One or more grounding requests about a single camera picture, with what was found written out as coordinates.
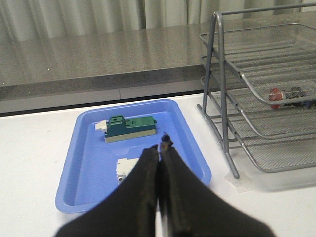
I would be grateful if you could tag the red emergency stop button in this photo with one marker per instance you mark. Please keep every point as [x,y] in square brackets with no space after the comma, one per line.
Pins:
[295,92]

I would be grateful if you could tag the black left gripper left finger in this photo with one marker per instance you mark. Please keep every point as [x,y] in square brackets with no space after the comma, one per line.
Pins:
[129,211]

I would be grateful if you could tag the silver mesh tray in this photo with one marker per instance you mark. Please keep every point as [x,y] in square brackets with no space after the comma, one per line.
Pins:
[262,58]
[268,155]
[246,115]

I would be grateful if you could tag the green electrical module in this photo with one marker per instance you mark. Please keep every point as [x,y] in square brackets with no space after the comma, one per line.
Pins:
[119,128]

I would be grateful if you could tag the grey stone counter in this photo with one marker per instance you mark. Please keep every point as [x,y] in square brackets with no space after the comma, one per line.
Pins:
[70,72]

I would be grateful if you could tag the silver metal rack frame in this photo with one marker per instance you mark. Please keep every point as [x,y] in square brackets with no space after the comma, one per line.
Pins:
[209,80]

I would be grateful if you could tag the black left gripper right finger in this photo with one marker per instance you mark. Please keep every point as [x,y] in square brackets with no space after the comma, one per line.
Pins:
[190,209]

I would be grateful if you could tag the blue plastic tray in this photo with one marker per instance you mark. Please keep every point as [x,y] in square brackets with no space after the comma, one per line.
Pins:
[89,173]

